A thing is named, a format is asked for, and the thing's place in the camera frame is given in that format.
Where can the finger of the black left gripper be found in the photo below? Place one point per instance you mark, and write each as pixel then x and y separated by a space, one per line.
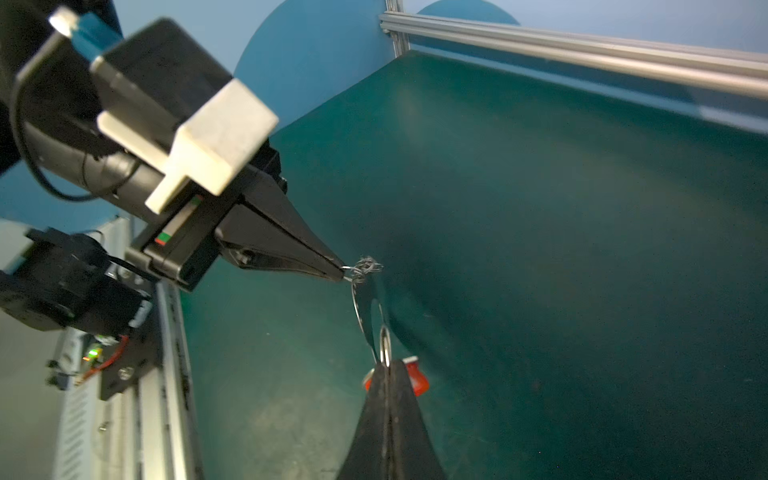
pixel 265 197
pixel 252 242

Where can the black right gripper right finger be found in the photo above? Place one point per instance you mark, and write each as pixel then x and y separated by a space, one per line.
pixel 411 453

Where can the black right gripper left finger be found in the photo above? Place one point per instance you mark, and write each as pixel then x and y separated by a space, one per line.
pixel 368 455

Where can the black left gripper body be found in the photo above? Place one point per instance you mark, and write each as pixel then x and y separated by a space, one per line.
pixel 180 246

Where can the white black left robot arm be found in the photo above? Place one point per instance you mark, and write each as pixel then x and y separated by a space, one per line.
pixel 49 110

